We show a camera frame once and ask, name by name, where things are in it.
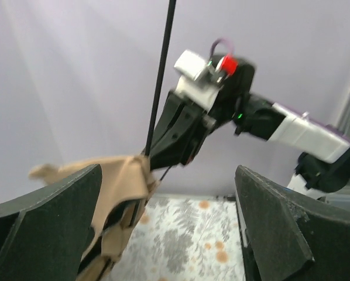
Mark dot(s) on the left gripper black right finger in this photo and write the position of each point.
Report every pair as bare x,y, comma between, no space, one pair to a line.
289,236

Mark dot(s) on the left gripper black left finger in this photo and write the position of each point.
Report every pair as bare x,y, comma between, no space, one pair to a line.
43,234

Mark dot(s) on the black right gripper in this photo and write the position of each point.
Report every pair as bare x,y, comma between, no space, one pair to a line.
180,132

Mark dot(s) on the black tent pole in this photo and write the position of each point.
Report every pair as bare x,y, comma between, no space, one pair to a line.
160,74
165,173

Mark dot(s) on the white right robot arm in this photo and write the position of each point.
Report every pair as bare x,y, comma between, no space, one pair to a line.
323,166

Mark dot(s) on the floral table mat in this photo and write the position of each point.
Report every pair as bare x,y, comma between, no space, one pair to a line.
181,238

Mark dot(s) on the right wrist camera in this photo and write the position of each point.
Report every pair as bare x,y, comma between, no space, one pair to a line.
199,80

